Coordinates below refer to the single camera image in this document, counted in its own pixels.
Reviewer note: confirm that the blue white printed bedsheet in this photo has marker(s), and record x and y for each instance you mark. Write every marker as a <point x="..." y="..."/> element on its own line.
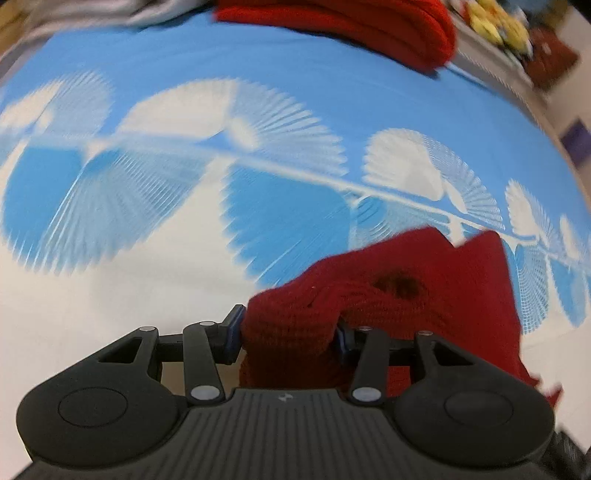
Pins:
<point x="258" y="138"/>

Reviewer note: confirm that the pile of red knit clothes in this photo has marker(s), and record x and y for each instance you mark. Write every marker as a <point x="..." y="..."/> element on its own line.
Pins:
<point x="369" y="25"/>

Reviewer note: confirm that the purple object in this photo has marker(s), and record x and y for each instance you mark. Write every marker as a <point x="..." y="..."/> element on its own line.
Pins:
<point x="577" y="141"/>

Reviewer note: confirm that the small red knit garment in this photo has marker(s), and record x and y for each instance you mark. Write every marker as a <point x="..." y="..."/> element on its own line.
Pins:
<point x="461" y="286"/>

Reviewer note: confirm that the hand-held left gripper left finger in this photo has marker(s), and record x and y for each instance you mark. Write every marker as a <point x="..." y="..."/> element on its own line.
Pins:
<point x="234" y="328"/>

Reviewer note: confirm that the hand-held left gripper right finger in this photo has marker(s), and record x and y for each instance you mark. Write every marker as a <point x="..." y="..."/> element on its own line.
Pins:
<point x="342" y="340"/>

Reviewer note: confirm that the folded white blanket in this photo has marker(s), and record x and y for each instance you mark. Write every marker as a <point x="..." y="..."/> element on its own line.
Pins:
<point x="138" y="11"/>

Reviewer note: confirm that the yellow plush toy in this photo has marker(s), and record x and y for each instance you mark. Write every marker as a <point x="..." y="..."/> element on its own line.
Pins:
<point x="501" y="25"/>

